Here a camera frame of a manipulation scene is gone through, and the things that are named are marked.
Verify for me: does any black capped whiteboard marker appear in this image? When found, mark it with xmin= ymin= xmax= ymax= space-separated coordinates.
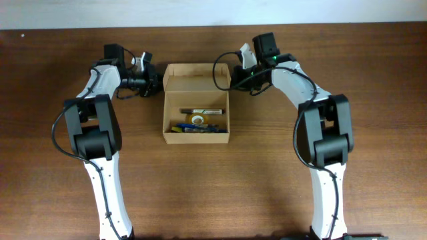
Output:
xmin=180 ymin=109 xmax=226 ymax=115

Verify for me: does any yellow highlighter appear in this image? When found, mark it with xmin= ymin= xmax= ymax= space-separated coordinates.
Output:
xmin=171 ymin=126 xmax=183 ymax=133

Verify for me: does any black right camera cable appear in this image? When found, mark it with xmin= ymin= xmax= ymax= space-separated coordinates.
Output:
xmin=212 ymin=50 xmax=258 ymax=92

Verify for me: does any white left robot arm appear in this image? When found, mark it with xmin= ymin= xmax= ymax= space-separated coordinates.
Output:
xmin=61 ymin=43 xmax=162 ymax=239

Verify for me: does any blue ballpoint pen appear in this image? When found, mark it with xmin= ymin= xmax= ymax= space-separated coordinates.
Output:
xmin=176 ymin=123 xmax=219 ymax=129

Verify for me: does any brown cardboard box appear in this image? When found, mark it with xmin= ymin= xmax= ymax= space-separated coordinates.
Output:
xmin=163 ymin=63 xmax=231 ymax=144

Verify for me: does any yellow tape roll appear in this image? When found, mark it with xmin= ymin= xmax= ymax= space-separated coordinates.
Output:
xmin=188 ymin=113 xmax=209 ymax=125

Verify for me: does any blue capped whiteboard marker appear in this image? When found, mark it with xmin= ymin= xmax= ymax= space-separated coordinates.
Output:
xmin=182 ymin=127 xmax=228 ymax=133

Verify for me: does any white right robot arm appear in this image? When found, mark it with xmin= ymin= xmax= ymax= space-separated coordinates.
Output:
xmin=231 ymin=33 xmax=354 ymax=239

